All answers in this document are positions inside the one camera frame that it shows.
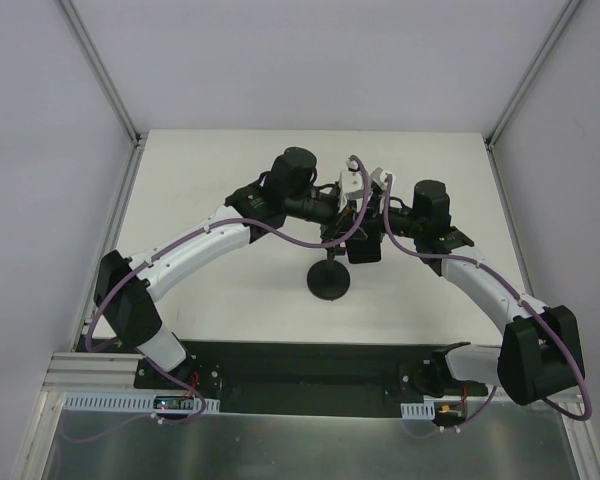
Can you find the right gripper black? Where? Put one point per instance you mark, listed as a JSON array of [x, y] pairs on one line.
[[377, 223]]

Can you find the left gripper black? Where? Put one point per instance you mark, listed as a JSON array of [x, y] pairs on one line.
[[334, 220]]

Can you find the black smartphone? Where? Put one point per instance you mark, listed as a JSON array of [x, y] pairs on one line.
[[364, 251]]

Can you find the black phone stand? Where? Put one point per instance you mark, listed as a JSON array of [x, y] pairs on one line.
[[329, 279]]

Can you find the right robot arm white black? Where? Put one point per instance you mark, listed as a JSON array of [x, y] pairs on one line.
[[540, 354]]

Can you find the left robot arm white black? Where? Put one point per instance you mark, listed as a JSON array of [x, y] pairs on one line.
[[128, 288]]

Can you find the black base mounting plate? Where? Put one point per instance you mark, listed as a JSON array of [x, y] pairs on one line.
[[314, 401]]

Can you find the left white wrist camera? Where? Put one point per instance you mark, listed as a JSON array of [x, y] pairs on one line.
[[353, 185]]

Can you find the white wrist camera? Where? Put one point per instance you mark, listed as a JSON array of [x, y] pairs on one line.
[[380, 178], [353, 185]]

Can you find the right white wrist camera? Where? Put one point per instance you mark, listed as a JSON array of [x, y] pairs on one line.
[[380, 178]]

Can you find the right white cable duct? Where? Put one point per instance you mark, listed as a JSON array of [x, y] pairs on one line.
[[424, 411]]

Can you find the white cable duct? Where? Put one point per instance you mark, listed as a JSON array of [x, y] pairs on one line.
[[139, 403], [424, 411]]

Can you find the left aluminium frame post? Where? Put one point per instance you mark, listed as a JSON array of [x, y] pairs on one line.
[[88, 48]]

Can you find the aluminium frame post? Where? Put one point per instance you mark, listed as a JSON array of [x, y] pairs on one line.
[[88, 48], [524, 85]]

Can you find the right aluminium frame post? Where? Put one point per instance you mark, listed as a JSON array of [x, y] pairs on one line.
[[524, 85]]

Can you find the left white cable duct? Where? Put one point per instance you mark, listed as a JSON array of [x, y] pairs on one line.
[[139, 403]]

